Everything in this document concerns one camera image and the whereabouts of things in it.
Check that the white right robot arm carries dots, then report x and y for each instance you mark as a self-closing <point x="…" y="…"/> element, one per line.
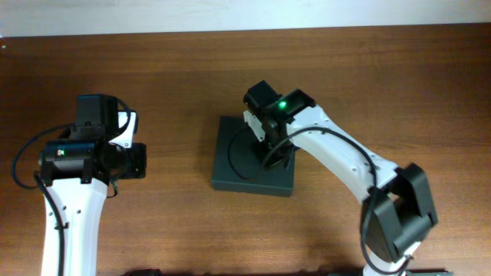
<point x="397" y="206"/>

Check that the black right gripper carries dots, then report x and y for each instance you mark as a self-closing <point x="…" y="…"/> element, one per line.
<point x="268" y="160"/>

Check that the black storage box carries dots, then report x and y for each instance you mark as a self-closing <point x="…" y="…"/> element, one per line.
<point x="236" y="169"/>

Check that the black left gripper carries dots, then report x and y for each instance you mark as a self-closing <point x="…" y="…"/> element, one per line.
<point x="139" y="170"/>

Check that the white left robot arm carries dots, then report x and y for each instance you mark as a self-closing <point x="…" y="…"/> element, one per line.
<point x="78" y="172"/>

